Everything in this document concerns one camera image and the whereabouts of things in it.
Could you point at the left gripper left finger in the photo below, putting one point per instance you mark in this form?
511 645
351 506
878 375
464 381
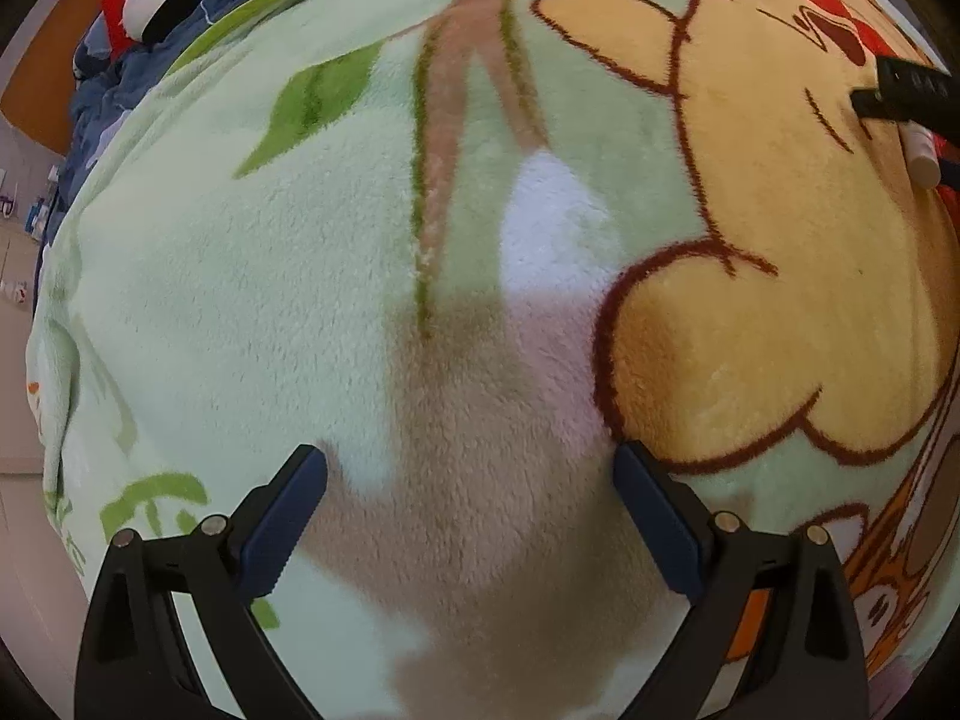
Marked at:
134 660

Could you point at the white cylinder object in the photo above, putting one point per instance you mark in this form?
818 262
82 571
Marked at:
920 155

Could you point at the green cartoon fleece blanket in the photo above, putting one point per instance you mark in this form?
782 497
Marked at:
465 247

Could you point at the items on floor left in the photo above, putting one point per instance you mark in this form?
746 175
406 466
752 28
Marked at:
28 230

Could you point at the navy blue leaf quilt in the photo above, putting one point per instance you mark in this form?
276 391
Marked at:
112 111

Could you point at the wooden headboard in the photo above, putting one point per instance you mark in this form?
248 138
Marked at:
37 70

